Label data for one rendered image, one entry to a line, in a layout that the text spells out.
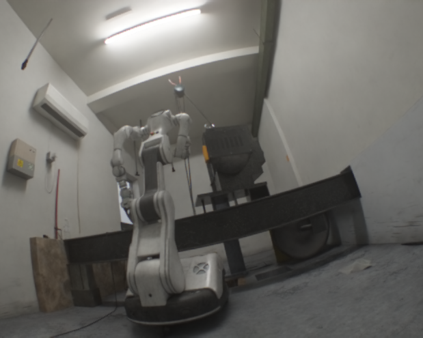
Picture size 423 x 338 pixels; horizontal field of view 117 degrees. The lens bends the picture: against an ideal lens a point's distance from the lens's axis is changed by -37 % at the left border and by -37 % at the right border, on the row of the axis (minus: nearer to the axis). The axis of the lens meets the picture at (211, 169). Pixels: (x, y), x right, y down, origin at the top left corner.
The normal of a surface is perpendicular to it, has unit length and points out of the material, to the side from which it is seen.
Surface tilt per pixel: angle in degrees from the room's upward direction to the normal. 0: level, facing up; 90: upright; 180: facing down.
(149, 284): 90
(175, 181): 90
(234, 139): 90
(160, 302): 90
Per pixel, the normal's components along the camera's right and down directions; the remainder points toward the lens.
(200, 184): -0.11, -0.33
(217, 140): 0.14, -0.38
